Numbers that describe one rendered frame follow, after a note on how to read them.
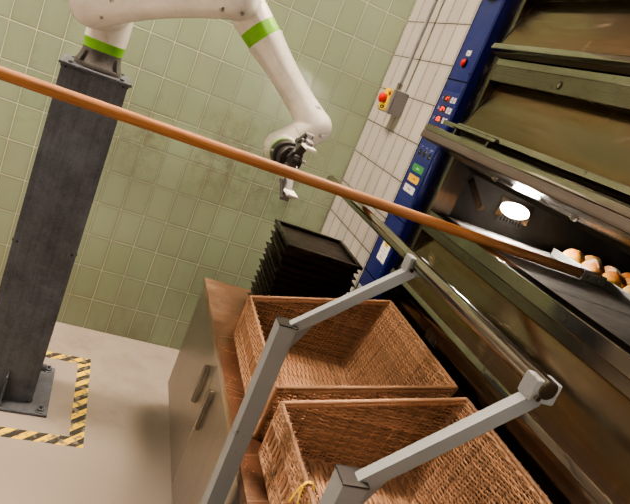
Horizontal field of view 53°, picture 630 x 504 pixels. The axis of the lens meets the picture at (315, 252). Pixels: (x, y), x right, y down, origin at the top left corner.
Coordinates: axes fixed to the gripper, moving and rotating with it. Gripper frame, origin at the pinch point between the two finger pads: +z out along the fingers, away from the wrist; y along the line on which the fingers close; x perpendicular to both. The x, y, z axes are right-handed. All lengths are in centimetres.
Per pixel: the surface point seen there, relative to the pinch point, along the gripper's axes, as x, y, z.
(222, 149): 23.4, -0.3, 9.3
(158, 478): 2, 119, -18
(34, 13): 91, -6, -112
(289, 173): 5.5, -0.3, 9.4
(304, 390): -11, 45, 35
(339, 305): -5, 16, 47
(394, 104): -47, -26, -79
